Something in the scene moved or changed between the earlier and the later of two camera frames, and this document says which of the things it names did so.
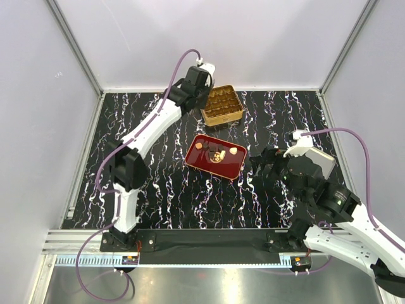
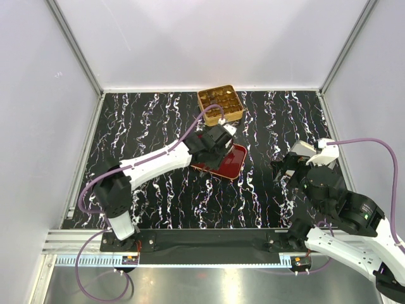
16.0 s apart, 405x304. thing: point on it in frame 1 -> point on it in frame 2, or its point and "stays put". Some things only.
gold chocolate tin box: (223, 106) stays put
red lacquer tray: (220, 158) stays put
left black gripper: (202, 103) -> (214, 163)
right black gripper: (269, 156) -> (292, 161)
